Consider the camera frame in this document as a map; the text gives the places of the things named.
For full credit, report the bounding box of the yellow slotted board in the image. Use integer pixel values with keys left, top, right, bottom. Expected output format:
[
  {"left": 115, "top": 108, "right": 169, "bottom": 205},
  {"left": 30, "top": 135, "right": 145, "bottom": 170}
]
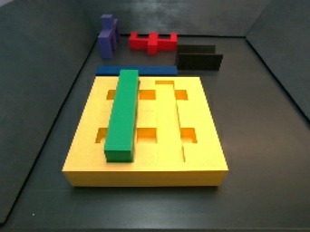
[{"left": 63, "top": 76, "right": 229, "bottom": 187}]

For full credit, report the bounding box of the blue long block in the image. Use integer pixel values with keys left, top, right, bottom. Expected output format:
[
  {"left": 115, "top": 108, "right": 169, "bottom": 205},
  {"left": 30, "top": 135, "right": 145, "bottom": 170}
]
[{"left": 97, "top": 65, "right": 178, "bottom": 76}]

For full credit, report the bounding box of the purple cross-shaped block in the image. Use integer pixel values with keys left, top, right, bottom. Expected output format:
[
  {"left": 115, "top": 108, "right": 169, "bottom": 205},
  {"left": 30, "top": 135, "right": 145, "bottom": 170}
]
[{"left": 98, "top": 14, "right": 121, "bottom": 59}]

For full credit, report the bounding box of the green long block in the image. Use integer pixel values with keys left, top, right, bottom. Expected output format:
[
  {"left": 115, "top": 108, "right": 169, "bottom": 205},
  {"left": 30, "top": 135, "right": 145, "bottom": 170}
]
[{"left": 105, "top": 70, "right": 139, "bottom": 162}]

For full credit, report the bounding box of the black angle bracket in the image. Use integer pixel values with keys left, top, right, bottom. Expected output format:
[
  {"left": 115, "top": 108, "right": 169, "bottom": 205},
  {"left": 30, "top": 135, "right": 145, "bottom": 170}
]
[{"left": 175, "top": 44, "right": 224, "bottom": 71}]

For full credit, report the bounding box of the red comb-shaped block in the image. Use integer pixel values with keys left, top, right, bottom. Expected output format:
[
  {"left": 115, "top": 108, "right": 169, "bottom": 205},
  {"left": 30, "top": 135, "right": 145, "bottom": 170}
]
[{"left": 129, "top": 32, "right": 178, "bottom": 54}]

